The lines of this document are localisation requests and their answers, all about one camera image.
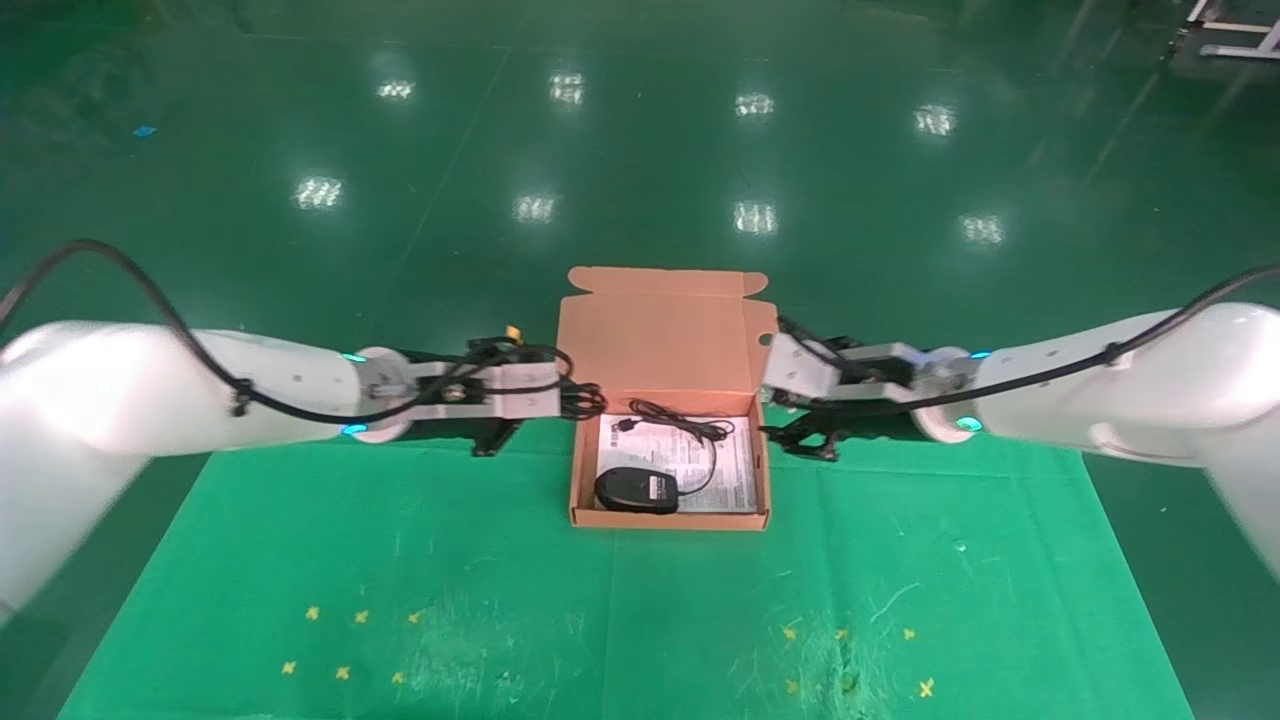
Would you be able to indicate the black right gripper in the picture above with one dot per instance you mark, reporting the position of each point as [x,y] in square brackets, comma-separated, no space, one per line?
[872,418]

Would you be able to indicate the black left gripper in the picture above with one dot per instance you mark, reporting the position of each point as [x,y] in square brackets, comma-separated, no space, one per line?
[465,428]

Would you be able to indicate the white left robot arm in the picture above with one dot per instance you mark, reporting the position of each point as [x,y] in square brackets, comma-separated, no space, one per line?
[150,390]

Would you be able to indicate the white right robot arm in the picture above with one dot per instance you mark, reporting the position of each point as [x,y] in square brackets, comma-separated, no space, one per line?
[1150,380]

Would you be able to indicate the orange cardboard box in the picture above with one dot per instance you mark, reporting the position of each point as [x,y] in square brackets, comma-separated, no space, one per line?
[660,340]

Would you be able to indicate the white printed instruction sheet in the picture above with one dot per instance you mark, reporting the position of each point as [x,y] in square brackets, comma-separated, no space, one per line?
[737,482]

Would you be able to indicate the green table mat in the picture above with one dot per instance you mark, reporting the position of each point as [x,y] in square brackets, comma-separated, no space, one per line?
[600,600]

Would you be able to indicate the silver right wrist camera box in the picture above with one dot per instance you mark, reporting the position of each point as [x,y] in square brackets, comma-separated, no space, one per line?
[800,365]

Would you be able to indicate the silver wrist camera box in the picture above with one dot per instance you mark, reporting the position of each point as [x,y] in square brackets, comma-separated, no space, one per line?
[800,365]
[520,395]

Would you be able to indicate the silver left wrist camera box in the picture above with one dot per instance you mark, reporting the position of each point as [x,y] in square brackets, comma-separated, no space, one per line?
[520,395]

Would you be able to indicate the white metal frame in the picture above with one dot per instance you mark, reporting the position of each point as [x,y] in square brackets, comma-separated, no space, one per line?
[1240,52]

